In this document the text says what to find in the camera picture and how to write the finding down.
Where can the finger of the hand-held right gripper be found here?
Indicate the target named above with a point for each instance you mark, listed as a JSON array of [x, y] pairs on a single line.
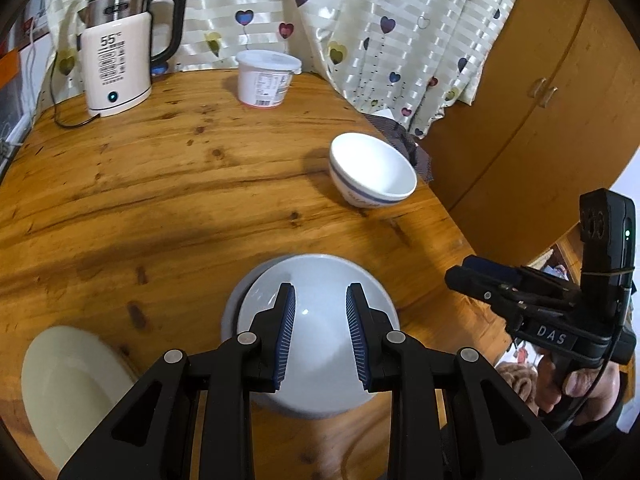
[[475, 284], [495, 269]]

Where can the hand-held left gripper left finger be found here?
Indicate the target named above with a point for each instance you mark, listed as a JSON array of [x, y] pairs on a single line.
[[285, 335]]

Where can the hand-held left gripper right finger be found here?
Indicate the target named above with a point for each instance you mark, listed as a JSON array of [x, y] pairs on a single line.
[[357, 337]]

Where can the white bowl blue stripe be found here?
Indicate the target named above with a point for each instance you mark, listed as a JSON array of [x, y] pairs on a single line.
[[320, 320], [372, 165]]

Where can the small steel bowl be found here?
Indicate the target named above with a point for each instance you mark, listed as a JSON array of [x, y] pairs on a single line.
[[231, 310]]

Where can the cream plate blue pattern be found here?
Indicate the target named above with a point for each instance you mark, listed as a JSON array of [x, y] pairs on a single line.
[[65, 390]]

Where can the person's right hand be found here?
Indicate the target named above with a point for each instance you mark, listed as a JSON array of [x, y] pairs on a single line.
[[580, 390]]

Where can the brown fuzzy cloth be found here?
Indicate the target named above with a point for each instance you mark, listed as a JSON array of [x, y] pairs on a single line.
[[520, 385]]

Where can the wooden cabinet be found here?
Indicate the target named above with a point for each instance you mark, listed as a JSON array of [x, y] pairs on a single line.
[[525, 160]]

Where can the dark mesh cloth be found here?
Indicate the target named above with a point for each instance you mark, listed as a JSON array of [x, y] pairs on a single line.
[[420, 160]]

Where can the white plastic tub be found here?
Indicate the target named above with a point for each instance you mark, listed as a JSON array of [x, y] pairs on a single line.
[[262, 82]]

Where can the heart print striped curtain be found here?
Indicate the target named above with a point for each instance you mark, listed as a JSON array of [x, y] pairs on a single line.
[[375, 10]]

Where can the cream electric kettle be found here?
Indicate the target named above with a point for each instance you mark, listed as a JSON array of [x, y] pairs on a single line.
[[115, 70]]

